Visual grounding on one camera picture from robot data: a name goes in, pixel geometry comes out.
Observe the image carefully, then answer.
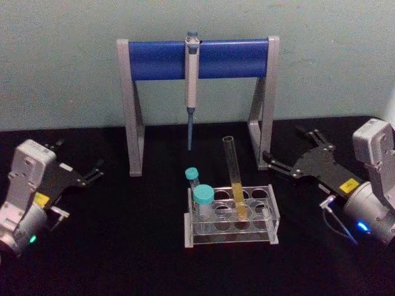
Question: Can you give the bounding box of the clear plastic tube rack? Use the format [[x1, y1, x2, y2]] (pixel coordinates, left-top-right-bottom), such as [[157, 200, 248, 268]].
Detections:
[[183, 184, 281, 249]]

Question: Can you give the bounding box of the long test tube yellow liquid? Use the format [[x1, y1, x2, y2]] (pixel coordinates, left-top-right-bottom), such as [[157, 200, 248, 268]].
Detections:
[[222, 136, 249, 223]]

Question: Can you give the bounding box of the thin cable with silver plug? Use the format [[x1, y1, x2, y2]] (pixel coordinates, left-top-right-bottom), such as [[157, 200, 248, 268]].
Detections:
[[319, 195, 359, 246], [48, 205, 70, 232]]

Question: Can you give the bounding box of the slim tube with teal cap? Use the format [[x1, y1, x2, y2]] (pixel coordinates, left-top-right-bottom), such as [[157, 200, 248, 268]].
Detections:
[[185, 167, 202, 213]]

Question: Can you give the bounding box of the white pipette with blue tip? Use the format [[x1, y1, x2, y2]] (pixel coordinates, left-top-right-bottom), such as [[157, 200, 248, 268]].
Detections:
[[184, 30, 201, 152]]

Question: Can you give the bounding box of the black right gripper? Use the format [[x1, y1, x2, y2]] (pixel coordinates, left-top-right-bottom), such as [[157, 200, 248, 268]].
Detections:
[[262, 125, 362, 199]]

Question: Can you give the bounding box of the grey pipette stand blue bar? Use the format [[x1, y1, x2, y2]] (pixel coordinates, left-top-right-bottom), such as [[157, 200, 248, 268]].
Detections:
[[116, 35, 280, 178]]

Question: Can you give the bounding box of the wide tube with teal cap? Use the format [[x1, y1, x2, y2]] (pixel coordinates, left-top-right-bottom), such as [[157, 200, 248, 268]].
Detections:
[[193, 184, 215, 221]]

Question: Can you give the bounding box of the black table cloth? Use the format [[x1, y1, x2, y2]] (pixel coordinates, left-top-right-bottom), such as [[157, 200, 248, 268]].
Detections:
[[0, 115, 395, 296]]

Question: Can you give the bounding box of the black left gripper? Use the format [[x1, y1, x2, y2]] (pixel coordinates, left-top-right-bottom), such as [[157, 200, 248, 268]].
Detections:
[[33, 138, 106, 214]]

